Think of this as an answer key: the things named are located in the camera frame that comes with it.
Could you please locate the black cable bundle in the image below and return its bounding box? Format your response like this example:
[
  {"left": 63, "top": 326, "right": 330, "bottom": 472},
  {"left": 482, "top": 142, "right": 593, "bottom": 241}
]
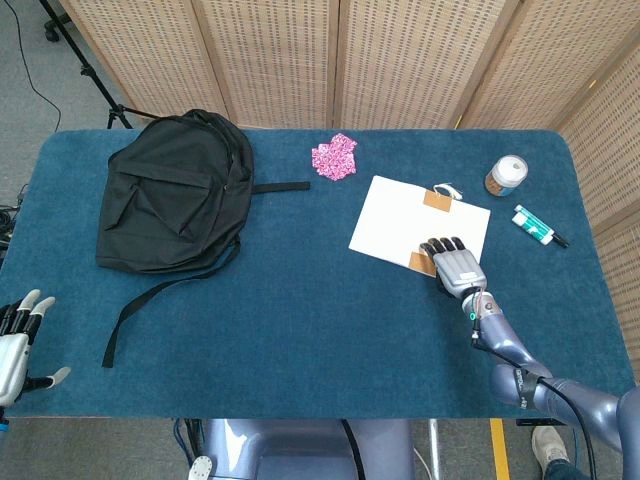
[{"left": 0, "top": 184, "right": 29, "bottom": 251}]

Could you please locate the brown white paper bookmark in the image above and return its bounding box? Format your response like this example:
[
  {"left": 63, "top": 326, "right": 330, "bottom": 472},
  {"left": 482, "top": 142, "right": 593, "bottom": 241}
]
[{"left": 408, "top": 182, "right": 464, "bottom": 279}]

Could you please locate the open white notebook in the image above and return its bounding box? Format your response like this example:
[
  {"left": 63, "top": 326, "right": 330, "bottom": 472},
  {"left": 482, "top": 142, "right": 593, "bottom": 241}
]
[{"left": 348, "top": 174, "right": 492, "bottom": 281}]

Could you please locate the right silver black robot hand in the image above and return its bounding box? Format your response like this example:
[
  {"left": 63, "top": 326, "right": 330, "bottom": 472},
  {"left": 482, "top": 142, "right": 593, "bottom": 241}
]
[{"left": 419, "top": 236, "right": 489, "bottom": 300}]

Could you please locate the blue jeans leg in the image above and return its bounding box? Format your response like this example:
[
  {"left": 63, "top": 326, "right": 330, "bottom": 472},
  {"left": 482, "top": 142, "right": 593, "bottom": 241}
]
[{"left": 543, "top": 458, "right": 609, "bottom": 480}]

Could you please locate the blue carpet table mat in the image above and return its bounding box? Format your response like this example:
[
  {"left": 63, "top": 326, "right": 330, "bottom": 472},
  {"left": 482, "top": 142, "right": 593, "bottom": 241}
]
[{"left": 0, "top": 129, "right": 624, "bottom": 420}]

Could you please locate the metal table leg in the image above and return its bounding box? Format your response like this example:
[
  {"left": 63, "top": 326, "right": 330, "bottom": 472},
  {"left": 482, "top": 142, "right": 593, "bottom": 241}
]
[{"left": 427, "top": 418, "right": 444, "bottom": 480}]

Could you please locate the wicker folding screen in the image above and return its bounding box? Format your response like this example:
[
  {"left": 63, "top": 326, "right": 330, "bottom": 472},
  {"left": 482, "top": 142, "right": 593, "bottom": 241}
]
[{"left": 59, "top": 0, "right": 640, "bottom": 371}]

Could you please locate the black caster wheel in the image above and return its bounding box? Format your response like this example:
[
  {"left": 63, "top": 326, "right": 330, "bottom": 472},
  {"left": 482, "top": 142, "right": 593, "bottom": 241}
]
[{"left": 44, "top": 12, "right": 74, "bottom": 42}]

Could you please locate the brown jar with white lid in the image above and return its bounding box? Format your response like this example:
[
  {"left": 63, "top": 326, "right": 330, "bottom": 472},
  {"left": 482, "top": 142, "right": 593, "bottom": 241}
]
[{"left": 484, "top": 154, "right": 529, "bottom": 199}]

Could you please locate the black fabric backpack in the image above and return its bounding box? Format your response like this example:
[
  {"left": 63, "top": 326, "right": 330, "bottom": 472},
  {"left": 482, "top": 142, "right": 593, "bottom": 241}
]
[{"left": 94, "top": 108, "right": 311, "bottom": 369}]

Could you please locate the pink patterned cloth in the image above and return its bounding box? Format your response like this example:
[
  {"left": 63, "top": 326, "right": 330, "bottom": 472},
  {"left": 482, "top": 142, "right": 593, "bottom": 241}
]
[{"left": 310, "top": 132, "right": 359, "bottom": 181}]

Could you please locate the white sneaker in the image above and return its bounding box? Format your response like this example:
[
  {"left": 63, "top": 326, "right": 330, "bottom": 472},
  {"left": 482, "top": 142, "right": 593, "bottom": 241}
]
[{"left": 530, "top": 425, "right": 571, "bottom": 474}]

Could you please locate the blue-grey robot torso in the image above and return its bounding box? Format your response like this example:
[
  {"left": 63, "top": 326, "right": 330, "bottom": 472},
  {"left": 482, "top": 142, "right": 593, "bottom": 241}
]
[{"left": 174, "top": 418, "right": 416, "bottom": 480}]

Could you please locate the black tripod stand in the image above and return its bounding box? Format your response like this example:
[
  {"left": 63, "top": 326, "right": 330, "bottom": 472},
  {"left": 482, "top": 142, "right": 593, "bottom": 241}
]
[{"left": 38, "top": 0, "right": 164, "bottom": 130}]

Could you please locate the thin black floor cable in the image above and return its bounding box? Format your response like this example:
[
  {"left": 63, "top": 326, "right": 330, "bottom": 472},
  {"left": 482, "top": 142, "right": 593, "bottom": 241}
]
[{"left": 8, "top": 0, "right": 62, "bottom": 132}]

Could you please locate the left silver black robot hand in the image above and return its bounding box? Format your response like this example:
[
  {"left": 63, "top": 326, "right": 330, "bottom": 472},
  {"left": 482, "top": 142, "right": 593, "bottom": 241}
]
[{"left": 0, "top": 288, "right": 72, "bottom": 409}]

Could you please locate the teal white marker pen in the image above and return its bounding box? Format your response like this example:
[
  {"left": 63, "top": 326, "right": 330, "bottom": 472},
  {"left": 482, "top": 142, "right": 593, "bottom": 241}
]
[{"left": 514, "top": 203, "right": 571, "bottom": 249}]

